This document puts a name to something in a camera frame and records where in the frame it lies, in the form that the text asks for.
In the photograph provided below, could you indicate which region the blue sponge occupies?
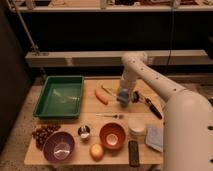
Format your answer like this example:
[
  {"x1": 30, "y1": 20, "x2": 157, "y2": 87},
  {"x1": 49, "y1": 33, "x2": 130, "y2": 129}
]
[{"x1": 117, "y1": 89, "x2": 129, "y2": 107}]

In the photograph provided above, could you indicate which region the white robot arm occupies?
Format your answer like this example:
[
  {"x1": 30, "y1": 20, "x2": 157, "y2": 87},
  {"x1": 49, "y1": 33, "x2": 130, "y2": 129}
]
[{"x1": 118, "y1": 51, "x2": 213, "y2": 171}]

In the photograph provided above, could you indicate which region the small metal cup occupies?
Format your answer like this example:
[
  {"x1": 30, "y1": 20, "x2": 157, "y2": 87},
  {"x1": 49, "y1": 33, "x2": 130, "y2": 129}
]
[{"x1": 78, "y1": 125, "x2": 90, "y2": 140}]

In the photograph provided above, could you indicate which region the orange carrot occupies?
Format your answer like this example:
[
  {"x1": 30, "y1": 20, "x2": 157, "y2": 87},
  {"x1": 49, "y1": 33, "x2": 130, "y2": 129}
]
[{"x1": 94, "y1": 90, "x2": 108, "y2": 105}]

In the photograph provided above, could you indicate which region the metal fork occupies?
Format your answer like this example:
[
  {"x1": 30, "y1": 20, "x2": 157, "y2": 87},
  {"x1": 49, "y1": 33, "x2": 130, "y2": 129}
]
[{"x1": 96, "y1": 114, "x2": 124, "y2": 119}]

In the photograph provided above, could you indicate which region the orange bowl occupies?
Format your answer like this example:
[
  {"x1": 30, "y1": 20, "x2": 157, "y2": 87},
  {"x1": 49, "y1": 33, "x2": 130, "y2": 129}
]
[{"x1": 99, "y1": 123, "x2": 126, "y2": 150}]

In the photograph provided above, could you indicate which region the blue folded cloth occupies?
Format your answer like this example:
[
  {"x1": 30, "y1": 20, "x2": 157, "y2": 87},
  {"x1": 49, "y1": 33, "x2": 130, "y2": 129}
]
[{"x1": 145, "y1": 125, "x2": 163, "y2": 152}]

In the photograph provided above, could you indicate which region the black remote control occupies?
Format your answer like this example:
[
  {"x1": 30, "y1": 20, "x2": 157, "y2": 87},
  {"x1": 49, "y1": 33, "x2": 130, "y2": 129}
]
[{"x1": 128, "y1": 140, "x2": 140, "y2": 167}]

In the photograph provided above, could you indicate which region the green plastic tray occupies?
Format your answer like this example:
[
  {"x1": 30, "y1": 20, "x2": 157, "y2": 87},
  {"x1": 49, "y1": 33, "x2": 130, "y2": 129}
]
[{"x1": 33, "y1": 76, "x2": 84, "y2": 119}]

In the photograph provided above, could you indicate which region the yellow apple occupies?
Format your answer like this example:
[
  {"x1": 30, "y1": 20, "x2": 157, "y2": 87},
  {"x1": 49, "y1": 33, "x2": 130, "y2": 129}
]
[{"x1": 89, "y1": 144, "x2": 104, "y2": 161}]

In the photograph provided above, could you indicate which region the purple bowl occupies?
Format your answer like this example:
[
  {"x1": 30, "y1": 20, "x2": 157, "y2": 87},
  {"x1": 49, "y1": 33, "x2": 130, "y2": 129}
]
[{"x1": 43, "y1": 131, "x2": 75, "y2": 164}]

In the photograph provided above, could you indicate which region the bunch of red grapes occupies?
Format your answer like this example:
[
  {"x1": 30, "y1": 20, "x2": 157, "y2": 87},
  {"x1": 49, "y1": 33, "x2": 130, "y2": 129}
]
[{"x1": 32, "y1": 125, "x2": 61, "y2": 150}]

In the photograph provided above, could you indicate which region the green handled brush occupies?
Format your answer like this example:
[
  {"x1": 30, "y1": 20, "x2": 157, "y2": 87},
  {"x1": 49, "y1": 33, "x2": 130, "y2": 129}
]
[{"x1": 101, "y1": 85, "x2": 117, "y2": 98}]

